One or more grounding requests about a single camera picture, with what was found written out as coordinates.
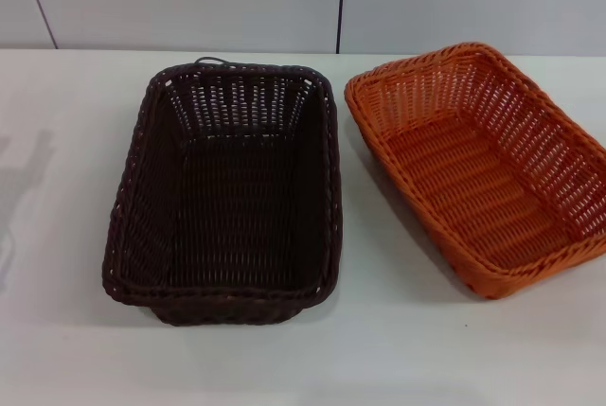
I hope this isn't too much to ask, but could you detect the orange woven wicker basket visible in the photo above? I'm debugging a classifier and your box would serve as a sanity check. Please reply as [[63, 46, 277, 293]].
[[344, 42, 606, 302]]

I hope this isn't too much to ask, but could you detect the dark brown woven wicker basket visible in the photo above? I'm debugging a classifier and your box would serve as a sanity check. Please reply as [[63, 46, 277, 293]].
[[100, 56, 343, 327]]

